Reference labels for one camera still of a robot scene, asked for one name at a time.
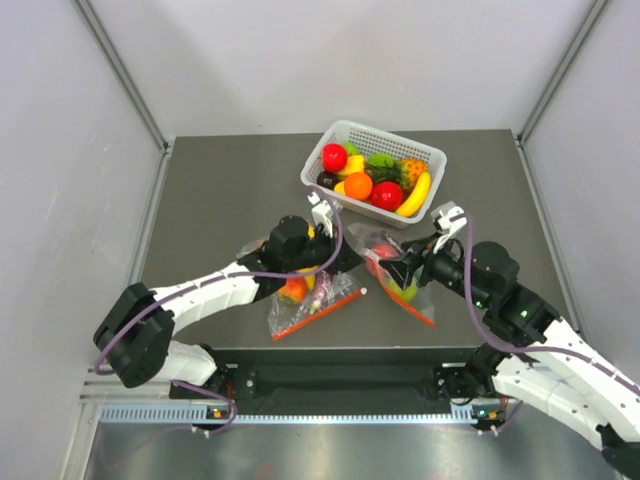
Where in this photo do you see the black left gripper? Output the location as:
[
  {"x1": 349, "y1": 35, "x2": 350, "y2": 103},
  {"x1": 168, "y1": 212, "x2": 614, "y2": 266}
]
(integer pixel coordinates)
[{"x1": 284, "y1": 223, "x2": 366, "y2": 276}]

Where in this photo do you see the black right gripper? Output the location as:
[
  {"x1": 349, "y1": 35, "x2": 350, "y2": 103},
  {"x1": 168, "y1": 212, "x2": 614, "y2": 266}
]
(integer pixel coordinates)
[{"x1": 379, "y1": 229, "x2": 490, "y2": 309}]

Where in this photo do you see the clear zip bag orange seal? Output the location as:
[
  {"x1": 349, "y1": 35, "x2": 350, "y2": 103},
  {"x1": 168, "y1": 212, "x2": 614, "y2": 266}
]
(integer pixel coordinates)
[{"x1": 348, "y1": 223, "x2": 436, "y2": 328}]

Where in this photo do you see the green fake pear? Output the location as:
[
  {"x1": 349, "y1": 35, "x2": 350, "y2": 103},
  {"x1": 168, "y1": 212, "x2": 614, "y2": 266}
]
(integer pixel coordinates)
[{"x1": 387, "y1": 279, "x2": 419, "y2": 303}]

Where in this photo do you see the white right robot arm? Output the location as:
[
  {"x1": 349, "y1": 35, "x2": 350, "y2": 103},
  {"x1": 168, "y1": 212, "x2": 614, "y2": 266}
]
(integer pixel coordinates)
[{"x1": 379, "y1": 238, "x2": 639, "y2": 479}]

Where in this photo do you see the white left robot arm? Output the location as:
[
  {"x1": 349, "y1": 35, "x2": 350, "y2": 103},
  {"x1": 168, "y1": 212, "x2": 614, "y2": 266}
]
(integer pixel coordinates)
[{"x1": 93, "y1": 216, "x2": 364, "y2": 397}]

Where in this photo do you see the red fake apple in bag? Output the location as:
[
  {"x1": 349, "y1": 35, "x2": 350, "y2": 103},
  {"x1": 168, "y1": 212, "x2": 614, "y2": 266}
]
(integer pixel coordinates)
[{"x1": 372, "y1": 243, "x2": 400, "y2": 260}]

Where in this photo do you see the purple fake eggplant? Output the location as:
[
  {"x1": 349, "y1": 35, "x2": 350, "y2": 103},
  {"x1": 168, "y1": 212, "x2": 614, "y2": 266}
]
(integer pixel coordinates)
[{"x1": 309, "y1": 271, "x2": 332, "y2": 315}]

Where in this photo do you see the yellow fake banana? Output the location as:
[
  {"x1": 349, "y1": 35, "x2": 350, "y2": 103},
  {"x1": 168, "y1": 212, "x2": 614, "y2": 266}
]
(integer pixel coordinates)
[{"x1": 395, "y1": 171, "x2": 431, "y2": 217}]

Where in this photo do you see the red yellow fake peach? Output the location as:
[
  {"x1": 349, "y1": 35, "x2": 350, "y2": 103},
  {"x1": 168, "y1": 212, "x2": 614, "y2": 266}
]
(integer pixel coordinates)
[{"x1": 277, "y1": 278, "x2": 309, "y2": 304}]

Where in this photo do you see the red fake tomato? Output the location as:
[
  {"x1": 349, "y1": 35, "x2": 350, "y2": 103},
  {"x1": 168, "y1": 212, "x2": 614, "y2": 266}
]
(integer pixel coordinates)
[{"x1": 369, "y1": 181, "x2": 404, "y2": 212}]

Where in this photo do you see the yellow fake lemon in basket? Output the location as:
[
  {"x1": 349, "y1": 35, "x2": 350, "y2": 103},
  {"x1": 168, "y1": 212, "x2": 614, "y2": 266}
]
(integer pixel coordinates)
[{"x1": 334, "y1": 181, "x2": 346, "y2": 196}]

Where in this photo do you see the orange fake orange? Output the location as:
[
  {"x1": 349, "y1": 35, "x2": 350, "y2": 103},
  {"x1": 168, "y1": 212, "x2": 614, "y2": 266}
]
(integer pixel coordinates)
[{"x1": 344, "y1": 172, "x2": 373, "y2": 201}]

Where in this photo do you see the dark fake plum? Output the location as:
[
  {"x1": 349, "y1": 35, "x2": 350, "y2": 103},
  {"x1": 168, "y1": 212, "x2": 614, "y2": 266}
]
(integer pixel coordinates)
[{"x1": 316, "y1": 171, "x2": 341, "y2": 190}]

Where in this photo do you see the fake pineapple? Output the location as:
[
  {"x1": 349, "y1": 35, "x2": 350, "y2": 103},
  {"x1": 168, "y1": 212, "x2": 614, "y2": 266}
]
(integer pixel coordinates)
[{"x1": 365, "y1": 158, "x2": 429, "y2": 193}]

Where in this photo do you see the yellow fake bell pepper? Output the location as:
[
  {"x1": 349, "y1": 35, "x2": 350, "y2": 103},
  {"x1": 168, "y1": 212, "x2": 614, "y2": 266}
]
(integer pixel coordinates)
[{"x1": 336, "y1": 155, "x2": 366, "y2": 179}]

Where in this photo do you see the red fake apple in basket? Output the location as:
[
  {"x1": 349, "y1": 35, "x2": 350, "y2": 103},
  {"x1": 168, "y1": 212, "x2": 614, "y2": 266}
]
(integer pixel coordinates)
[{"x1": 322, "y1": 143, "x2": 348, "y2": 173}]

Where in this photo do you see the green fake custard apple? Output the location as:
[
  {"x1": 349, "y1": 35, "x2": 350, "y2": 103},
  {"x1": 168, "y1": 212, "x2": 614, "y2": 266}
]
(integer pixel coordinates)
[{"x1": 342, "y1": 142, "x2": 360, "y2": 157}]

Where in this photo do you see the white plastic basket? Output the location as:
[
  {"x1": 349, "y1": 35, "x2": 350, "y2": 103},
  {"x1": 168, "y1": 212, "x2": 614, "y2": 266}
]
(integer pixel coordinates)
[{"x1": 301, "y1": 120, "x2": 447, "y2": 229}]

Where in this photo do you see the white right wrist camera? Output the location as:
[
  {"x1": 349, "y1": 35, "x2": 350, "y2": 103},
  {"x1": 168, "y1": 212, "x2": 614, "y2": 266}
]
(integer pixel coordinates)
[{"x1": 431, "y1": 201, "x2": 467, "y2": 253}]

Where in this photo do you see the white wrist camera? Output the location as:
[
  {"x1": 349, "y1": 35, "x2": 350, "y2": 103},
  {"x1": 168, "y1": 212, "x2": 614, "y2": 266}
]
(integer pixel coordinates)
[
  {"x1": 431, "y1": 201, "x2": 467, "y2": 253},
  {"x1": 307, "y1": 190, "x2": 341, "y2": 238}
]

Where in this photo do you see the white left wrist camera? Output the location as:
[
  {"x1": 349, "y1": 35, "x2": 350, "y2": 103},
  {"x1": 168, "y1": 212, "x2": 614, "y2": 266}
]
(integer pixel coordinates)
[{"x1": 307, "y1": 190, "x2": 341, "y2": 238}]

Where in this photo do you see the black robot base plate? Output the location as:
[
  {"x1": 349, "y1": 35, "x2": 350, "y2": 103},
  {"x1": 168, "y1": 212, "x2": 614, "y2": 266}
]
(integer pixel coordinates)
[{"x1": 201, "y1": 347, "x2": 499, "y2": 403}]

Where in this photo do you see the grey slotted cable duct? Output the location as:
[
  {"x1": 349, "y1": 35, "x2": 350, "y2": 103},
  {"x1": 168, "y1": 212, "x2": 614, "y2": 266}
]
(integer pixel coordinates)
[{"x1": 99, "y1": 402, "x2": 506, "y2": 424}]

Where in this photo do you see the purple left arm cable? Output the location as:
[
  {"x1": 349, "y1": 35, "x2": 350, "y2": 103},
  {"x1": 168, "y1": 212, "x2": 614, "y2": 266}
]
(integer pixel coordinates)
[{"x1": 93, "y1": 185, "x2": 345, "y2": 376}]

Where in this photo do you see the aluminium frame post right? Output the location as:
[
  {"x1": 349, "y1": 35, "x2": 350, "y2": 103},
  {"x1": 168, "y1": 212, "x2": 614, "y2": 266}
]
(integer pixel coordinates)
[{"x1": 515, "y1": 0, "x2": 611, "y2": 147}]

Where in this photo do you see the aluminium frame post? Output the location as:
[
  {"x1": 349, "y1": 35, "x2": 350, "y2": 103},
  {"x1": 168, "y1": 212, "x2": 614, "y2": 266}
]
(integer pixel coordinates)
[
  {"x1": 515, "y1": 0, "x2": 611, "y2": 147},
  {"x1": 72, "y1": 0, "x2": 171, "y2": 151}
]

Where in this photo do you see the aluminium frame post left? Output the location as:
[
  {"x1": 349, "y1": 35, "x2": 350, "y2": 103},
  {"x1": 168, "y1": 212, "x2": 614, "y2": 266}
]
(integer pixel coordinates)
[{"x1": 72, "y1": 0, "x2": 171, "y2": 151}]

